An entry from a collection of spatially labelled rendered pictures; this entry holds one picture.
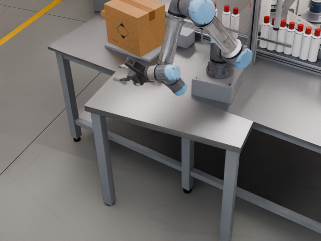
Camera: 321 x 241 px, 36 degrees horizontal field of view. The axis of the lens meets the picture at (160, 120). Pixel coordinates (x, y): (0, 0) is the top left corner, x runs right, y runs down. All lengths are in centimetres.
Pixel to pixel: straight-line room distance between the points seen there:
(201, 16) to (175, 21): 19
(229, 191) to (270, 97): 57
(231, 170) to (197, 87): 50
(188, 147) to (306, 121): 77
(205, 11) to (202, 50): 93
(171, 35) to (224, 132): 56
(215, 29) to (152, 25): 76
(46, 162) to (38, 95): 86
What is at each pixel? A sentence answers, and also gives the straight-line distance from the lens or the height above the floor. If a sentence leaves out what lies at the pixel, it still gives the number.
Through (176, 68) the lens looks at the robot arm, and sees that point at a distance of 233.
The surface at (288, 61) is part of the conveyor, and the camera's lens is 307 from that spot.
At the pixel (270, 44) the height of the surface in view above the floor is 92.
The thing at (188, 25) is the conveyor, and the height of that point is 88.
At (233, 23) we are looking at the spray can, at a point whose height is 100.
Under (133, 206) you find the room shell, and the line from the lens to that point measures 327.
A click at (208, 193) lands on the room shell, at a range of 334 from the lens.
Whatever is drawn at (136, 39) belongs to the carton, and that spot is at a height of 97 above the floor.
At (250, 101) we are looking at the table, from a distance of 275.
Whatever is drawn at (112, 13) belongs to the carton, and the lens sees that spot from 312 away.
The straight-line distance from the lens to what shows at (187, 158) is 309.
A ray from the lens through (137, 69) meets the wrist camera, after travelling 240.
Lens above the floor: 246
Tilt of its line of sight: 39 degrees down
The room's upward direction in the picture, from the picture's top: 2 degrees counter-clockwise
